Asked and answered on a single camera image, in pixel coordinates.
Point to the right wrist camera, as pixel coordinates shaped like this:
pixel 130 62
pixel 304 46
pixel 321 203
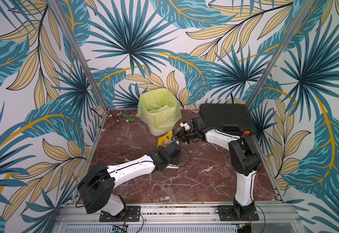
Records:
pixel 185 126

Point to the aluminium frame post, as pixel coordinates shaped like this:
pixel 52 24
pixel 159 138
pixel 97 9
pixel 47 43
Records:
pixel 62 20
pixel 304 8

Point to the black tool case orange latches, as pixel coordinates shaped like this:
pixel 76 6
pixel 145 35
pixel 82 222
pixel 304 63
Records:
pixel 233 119

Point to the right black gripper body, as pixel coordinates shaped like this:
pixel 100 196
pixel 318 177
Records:
pixel 185 135

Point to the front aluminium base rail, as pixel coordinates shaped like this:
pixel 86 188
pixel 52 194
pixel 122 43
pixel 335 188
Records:
pixel 184 218

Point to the green plastic bin liner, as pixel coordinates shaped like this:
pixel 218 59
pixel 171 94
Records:
pixel 157 109

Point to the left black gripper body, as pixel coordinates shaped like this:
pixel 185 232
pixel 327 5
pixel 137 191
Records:
pixel 175 160

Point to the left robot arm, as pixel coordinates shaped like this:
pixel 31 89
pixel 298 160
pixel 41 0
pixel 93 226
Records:
pixel 97 186

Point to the left aluminium frame post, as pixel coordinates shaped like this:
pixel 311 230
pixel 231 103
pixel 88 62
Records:
pixel 62 20

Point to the right aluminium frame post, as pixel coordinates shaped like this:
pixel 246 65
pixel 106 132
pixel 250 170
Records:
pixel 304 8

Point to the yellow cartoon cover book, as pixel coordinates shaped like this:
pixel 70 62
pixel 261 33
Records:
pixel 165 139

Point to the white plastic trash bin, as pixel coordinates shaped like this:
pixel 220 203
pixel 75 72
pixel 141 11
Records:
pixel 159 116

